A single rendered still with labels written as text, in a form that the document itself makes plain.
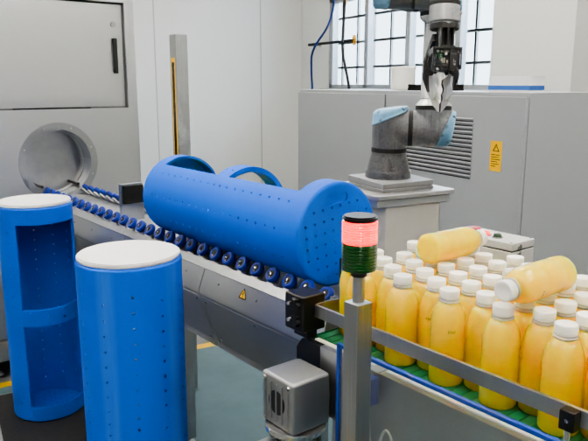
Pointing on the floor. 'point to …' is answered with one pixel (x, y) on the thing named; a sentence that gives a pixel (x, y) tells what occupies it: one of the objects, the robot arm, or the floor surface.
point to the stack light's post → (356, 370)
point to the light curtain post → (181, 116)
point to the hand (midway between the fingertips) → (438, 107)
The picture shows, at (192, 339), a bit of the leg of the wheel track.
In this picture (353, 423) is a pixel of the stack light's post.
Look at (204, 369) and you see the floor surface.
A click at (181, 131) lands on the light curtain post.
